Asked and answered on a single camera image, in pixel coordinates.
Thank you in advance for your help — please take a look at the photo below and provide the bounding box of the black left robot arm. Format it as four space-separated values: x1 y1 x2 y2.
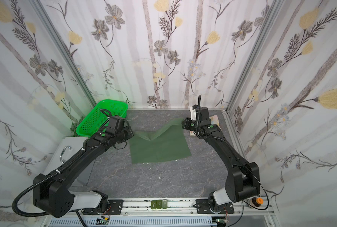
33 116 134 218

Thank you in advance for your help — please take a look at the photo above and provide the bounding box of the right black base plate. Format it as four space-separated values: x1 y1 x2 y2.
193 198 235 215

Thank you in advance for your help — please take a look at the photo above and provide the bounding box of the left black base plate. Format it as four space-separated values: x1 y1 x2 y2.
82 199 124 215

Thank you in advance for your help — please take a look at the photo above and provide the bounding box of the green plastic basket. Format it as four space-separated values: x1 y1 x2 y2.
75 99 128 137

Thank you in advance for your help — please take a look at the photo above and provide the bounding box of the silver metal case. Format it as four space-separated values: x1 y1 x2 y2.
43 137 94 186

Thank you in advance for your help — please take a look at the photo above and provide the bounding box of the green terminal block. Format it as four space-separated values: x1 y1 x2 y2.
150 200 168 210

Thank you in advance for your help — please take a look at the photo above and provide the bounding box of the white slotted cable duct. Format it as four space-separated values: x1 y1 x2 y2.
48 217 218 227

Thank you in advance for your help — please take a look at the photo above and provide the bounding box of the orange capped bottle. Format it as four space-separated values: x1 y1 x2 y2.
247 197 264 209

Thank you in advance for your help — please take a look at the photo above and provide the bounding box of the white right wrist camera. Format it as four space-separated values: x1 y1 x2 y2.
190 105 198 121

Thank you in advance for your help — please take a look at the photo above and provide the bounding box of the black corrugated cable conduit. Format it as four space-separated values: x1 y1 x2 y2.
12 147 87 218

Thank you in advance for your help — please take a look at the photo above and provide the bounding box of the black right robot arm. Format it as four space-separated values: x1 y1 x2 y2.
182 105 261 207

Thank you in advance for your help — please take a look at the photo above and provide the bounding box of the dark green skirt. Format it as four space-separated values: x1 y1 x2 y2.
129 118 191 164

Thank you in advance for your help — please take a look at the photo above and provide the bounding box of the aluminium mounting rail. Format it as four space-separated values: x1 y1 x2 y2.
40 197 275 218

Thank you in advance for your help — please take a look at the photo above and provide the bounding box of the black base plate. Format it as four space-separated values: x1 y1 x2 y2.
193 198 235 215
82 199 124 215

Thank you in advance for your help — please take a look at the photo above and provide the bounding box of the floral pastel skirt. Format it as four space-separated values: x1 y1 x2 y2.
190 115 220 136

